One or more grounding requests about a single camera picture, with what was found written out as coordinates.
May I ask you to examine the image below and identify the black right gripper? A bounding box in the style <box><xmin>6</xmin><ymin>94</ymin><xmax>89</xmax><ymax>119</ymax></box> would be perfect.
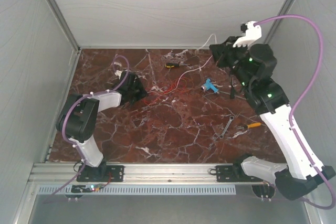
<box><xmin>209</xmin><ymin>35</ymin><xmax>253</xmax><ymax>89</ymax></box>

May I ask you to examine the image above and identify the white wire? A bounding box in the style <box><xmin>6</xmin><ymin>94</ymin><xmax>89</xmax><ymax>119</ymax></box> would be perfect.
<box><xmin>175</xmin><ymin>33</ymin><xmax>218</xmax><ymax>91</ymax></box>

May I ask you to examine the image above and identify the red wire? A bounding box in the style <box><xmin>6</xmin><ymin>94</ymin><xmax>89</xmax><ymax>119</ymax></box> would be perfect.
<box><xmin>143</xmin><ymin>77</ymin><xmax>195</xmax><ymax>106</ymax></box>

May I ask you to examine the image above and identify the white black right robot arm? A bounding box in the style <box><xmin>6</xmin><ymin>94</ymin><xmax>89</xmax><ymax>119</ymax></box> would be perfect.
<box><xmin>209</xmin><ymin>37</ymin><xmax>335</xmax><ymax>200</ymax></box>

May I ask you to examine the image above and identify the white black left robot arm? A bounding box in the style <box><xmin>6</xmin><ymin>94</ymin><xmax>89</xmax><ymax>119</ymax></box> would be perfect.
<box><xmin>56</xmin><ymin>71</ymin><xmax>148</xmax><ymax>181</ymax></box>

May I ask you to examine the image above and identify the blue plastic tool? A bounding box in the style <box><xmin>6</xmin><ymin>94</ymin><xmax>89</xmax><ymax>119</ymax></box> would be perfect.
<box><xmin>201</xmin><ymin>78</ymin><xmax>219</xmax><ymax>94</ymax></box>

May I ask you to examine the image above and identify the yellow black screwdriver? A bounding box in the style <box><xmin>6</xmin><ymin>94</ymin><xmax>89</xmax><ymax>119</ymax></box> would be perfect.
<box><xmin>165</xmin><ymin>62</ymin><xmax>189</xmax><ymax>68</ymax></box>

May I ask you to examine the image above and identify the silver combination wrench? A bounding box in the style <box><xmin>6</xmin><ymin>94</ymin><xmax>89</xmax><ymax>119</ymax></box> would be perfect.
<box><xmin>219</xmin><ymin>116</ymin><xmax>235</xmax><ymax>138</ymax></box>

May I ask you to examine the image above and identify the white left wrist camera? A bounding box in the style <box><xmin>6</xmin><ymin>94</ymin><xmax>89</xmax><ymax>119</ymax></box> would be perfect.
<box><xmin>114</xmin><ymin>70</ymin><xmax>127</xmax><ymax>79</ymax></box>

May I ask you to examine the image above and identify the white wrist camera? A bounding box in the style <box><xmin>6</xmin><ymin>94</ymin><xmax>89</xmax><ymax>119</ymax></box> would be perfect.
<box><xmin>233</xmin><ymin>21</ymin><xmax>262</xmax><ymax>48</ymax></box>
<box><xmin>114</xmin><ymin>70</ymin><xmax>127</xmax><ymax>79</ymax></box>

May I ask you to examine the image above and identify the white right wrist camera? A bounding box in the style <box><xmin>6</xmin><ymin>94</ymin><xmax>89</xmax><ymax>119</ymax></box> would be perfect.
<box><xmin>233</xmin><ymin>21</ymin><xmax>262</xmax><ymax>48</ymax></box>

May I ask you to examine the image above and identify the black handled small screwdriver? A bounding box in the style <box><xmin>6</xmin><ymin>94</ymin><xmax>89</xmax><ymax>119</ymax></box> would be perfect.
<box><xmin>230</xmin><ymin>78</ymin><xmax>236</xmax><ymax>99</ymax></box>

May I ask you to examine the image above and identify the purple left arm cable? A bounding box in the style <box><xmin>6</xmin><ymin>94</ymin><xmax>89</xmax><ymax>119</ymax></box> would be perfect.
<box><xmin>43</xmin><ymin>55</ymin><xmax>130</xmax><ymax>204</ymax></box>

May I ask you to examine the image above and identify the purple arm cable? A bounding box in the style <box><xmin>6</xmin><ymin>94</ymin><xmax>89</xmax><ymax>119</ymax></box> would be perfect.
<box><xmin>43</xmin><ymin>55</ymin><xmax>130</xmax><ymax>204</ymax></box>
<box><xmin>256</xmin><ymin>14</ymin><xmax>336</xmax><ymax>210</ymax></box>

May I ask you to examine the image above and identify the orange handled screwdriver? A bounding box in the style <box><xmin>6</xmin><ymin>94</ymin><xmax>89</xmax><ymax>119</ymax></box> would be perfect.
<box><xmin>239</xmin><ymin>122</ymin><xmax>261</xmax><ymax>130</ymax></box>

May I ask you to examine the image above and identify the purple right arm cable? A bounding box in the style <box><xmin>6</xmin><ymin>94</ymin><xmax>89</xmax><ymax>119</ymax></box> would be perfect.
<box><xmin>256</xmin><ymin>14</ymin><xmax>336</xmax><ymax>210</ymax></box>

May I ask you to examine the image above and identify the grey slotted cable duct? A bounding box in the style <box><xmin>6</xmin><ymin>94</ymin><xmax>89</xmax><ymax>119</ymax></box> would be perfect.
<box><xmin>38</xmin><ymin>184</ymin><xmax>236</xmax><ymax>195</ymax></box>

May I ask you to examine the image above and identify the aluminium front rail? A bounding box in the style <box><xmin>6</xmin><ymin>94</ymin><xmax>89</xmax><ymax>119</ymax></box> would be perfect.
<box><xmin>28</xmin><ymin>162</ymin><xmax>313</xmax><ymax>184</ymax></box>

